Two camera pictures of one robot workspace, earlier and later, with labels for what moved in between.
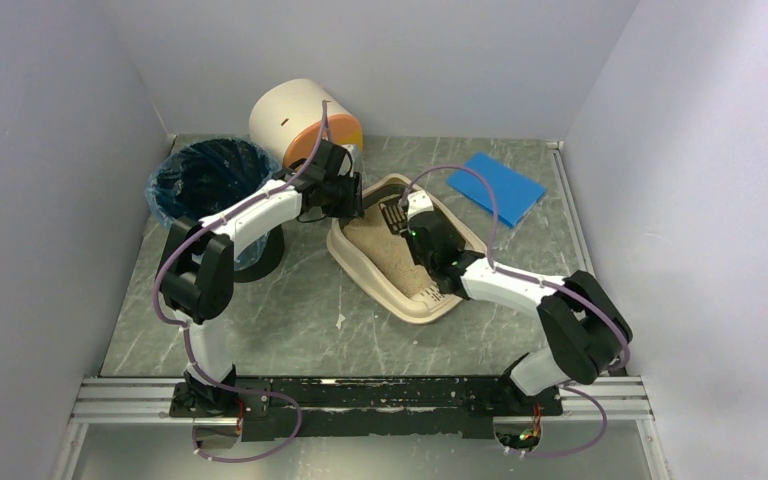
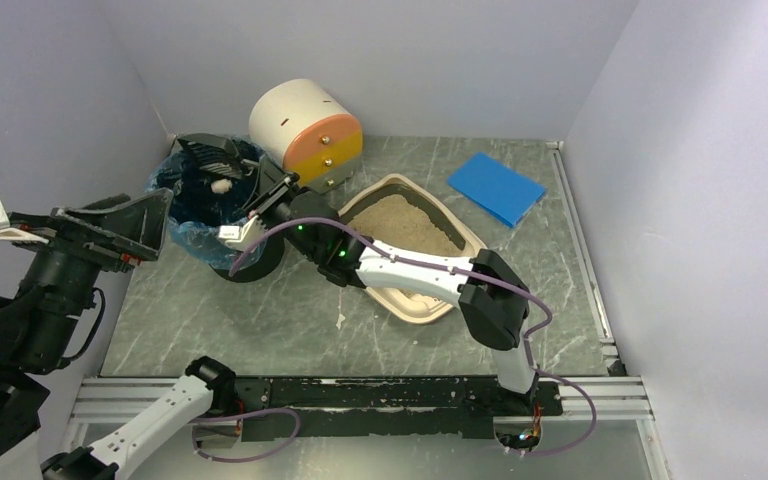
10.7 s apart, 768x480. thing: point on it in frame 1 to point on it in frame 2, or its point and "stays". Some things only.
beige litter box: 373,255 stays
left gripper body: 347,195 to 84,234
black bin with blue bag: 196,178 stays
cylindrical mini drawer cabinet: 285,122 stays
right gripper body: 414,221 to 266,187
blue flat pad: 515,193 stays
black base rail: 376,408 stays
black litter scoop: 395,214 to 214,152
